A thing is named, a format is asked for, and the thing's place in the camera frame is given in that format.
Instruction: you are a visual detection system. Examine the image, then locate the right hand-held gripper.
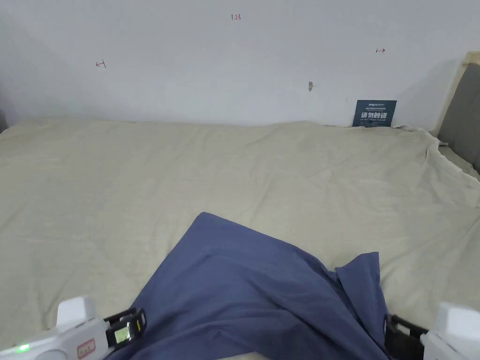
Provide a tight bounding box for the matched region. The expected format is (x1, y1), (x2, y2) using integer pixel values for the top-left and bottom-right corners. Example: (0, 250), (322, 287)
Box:
(384, 302), (480, 360)

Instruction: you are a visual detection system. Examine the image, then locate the dark blue sign card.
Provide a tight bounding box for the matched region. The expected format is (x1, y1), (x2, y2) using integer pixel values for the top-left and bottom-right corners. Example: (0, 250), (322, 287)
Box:
(352, 99), (398, 128)

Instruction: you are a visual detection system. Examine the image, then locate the grey padded headboard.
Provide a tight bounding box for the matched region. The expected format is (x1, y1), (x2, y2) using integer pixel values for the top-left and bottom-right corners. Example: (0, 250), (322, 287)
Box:
(429, 52), (480, 171)

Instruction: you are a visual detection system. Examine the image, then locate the dark blue shirt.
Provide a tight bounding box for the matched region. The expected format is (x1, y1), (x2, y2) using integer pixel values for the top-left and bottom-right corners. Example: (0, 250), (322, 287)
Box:
(106, 211), (393, 360)

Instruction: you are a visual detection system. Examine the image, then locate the bed with beige sheet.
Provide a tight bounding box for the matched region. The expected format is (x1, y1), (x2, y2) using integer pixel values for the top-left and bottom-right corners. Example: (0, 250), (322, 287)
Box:
(0, 117), (480, 360)

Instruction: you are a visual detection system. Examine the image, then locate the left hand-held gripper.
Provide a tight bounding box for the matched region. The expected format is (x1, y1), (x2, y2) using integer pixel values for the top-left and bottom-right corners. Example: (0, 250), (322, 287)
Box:
(0, 296), (147, 360)

